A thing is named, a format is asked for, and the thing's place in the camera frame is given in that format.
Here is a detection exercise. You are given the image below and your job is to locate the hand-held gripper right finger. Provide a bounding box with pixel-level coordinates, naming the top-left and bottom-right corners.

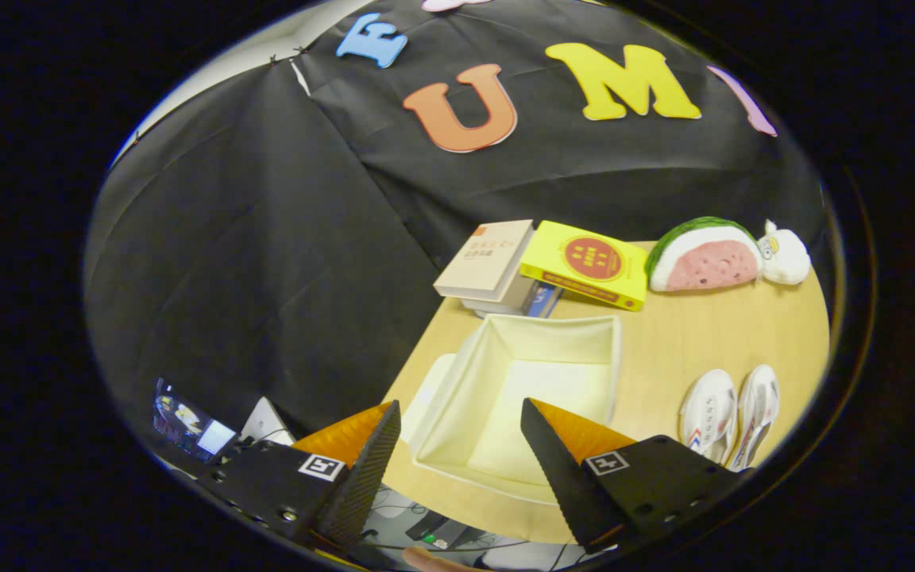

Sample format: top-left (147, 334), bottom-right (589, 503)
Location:
top-left (520, 397), bottom-right (754, 555)

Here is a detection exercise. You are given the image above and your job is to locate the white plush toy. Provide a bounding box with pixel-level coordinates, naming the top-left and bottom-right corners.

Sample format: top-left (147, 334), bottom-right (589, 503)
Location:
top-left (757, 219), bottom-right (812, 286)

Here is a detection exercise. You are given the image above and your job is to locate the white flat device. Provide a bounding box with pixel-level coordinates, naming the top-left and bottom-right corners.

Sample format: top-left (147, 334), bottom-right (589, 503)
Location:
top-left (240, 396), bottom-right (296, 447)

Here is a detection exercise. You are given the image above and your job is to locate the beige book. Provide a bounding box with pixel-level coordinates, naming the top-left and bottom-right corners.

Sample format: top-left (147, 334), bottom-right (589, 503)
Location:
top-left (433, 219), bottom-right (535, 303)

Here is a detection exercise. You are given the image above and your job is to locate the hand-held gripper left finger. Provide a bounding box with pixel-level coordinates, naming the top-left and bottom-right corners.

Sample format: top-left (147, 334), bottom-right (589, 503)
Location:
top-left (197, 400), bottom-right (402, 549)

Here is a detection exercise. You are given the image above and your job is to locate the black backdrop cloth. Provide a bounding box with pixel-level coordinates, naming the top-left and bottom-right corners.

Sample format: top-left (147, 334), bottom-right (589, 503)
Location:
top-left (84, 0), bottom-right (836, 462)

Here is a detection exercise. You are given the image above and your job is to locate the beige fabric storage box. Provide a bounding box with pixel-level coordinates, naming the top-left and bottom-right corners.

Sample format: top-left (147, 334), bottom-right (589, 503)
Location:
top-left (400, 312), bottom-right (624, 505)

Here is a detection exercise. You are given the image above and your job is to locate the lit display screen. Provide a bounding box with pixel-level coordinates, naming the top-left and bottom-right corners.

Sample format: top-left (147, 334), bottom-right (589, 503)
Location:
top-left (152, 377), bottom-right (237, 463)

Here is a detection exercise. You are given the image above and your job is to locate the white canvas shoe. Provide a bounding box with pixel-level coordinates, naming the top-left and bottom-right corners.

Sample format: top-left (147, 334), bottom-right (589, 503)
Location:
top-left (678, 369), bottom-right (738, 466)
top-left (726, 364), bottom-right (781, 473)

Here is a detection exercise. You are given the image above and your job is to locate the blue cover book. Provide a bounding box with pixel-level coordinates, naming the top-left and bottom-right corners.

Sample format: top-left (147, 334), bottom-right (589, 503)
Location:
top-left (460, 274), bottom-right (566, 319)

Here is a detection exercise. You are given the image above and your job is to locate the watermelon slice plush toy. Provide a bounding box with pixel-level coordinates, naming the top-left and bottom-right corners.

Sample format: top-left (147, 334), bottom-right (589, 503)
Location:
top-left (646, 216), bottom-right (763, 293)

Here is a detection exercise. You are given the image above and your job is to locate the yellow book red circle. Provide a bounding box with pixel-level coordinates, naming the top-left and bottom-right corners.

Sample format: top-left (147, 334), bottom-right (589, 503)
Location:
top-left (519, 220), bottom-right (651, 311)

